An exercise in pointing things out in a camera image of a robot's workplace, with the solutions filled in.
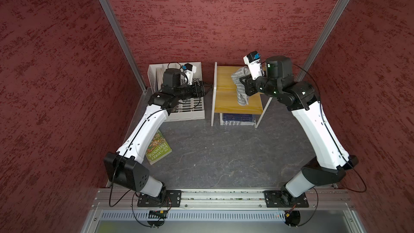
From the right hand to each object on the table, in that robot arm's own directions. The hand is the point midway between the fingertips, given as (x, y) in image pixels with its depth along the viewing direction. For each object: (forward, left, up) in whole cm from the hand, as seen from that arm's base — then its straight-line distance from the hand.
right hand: (241, 82), depth 65 cm
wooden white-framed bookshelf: (+4, +6, -13) cm, 15 cm away
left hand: (+3, +15, -7) cm, 17 cm away
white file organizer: (+16, +30, -40) cm, 52 cm away
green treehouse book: (-11, +43, -38) cm, 59 cm away
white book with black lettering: (+5, -4, -40) cm, 40 cm away
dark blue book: (+7, -4, -36) cm, 37 cm away
